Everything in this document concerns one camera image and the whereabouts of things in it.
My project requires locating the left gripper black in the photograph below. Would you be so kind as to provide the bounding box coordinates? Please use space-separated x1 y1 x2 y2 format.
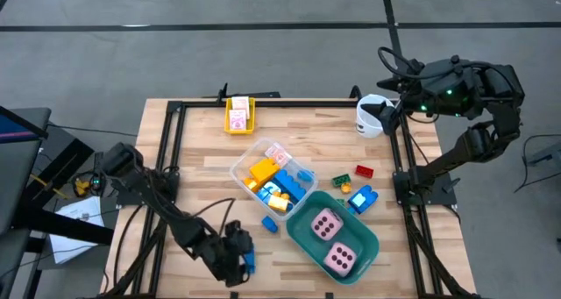
209 219 255 288

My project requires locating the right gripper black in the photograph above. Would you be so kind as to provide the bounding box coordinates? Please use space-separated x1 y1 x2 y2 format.
359 61 439 136

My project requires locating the long blue brick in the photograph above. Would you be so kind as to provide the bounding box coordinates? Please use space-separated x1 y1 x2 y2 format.
242 243 258 277

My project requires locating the shiny blue toy brick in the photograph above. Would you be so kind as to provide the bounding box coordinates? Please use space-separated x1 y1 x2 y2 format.
257 181 282 203

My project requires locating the large blue toy brick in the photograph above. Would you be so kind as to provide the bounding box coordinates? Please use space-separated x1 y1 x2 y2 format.
273 168 308 203

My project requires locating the pink foam die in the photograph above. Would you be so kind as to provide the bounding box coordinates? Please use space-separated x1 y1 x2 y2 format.
323 241 357 278
310 207 344 242

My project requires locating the white-edged card box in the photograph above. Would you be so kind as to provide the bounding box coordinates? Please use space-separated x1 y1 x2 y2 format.
228 109 248 132

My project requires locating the pink playing card box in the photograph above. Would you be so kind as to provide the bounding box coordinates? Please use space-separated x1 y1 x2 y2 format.
231 96 252 119

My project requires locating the white jack-o'-lantern bucket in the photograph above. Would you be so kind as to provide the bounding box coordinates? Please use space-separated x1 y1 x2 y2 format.
355 93 395 139

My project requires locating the small rounded blue brick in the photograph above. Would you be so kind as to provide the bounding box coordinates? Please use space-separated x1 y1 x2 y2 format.
261 215 280 234

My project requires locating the red toy brick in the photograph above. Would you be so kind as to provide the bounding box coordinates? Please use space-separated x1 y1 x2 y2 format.
354 164 375 180

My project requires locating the clear plastic container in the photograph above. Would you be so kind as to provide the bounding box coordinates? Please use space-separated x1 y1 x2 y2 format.
229 136 320 224

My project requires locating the green toy brick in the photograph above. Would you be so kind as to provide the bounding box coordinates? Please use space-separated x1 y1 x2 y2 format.
331 173 352 189

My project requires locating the blue brick with pale window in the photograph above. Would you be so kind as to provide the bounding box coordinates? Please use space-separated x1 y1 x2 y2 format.
347 184 380 216

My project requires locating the pale pink card box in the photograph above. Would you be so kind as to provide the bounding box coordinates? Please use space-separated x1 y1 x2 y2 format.
264 141 294 167

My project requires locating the small yellow plastic bin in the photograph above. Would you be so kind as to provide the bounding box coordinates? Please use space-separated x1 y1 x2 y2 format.
224 96 257 136

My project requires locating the teal plastic bin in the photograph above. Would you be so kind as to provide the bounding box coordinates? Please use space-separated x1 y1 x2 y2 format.
285 189 380 286

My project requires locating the white paper sheet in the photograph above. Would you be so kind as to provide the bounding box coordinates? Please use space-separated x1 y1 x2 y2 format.
47 195 106 266

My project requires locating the black furniture leg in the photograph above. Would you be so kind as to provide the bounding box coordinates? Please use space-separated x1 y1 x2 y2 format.
527 139 561 167

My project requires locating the black equipment stand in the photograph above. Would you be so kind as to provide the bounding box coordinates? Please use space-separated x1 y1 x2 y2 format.
0 105 116 299

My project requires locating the blue-faced monitor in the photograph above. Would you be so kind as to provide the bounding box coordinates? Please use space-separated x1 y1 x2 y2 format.
0 105 51 145

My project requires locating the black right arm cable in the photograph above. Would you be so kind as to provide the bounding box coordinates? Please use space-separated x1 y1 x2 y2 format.
376 46 423 79

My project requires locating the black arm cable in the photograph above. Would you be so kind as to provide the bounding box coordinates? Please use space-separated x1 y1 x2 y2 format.
191 196 238 239
376 46 423 79

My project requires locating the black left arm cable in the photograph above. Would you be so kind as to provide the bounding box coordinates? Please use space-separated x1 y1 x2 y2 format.
191 196 238 239

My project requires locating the black aluminium table frame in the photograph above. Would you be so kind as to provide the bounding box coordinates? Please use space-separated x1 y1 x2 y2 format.
98 97 481 299

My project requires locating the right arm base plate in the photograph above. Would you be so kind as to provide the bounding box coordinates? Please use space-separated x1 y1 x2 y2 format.
393 170 458 207

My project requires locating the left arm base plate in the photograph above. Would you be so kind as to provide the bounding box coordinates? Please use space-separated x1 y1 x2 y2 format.
114 170 181 207

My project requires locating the black floor cable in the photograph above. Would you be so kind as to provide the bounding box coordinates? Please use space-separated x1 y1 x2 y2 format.
513 133 561 195

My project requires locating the yellow cable plug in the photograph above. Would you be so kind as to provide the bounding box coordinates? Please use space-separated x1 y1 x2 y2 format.
73 179 91 198

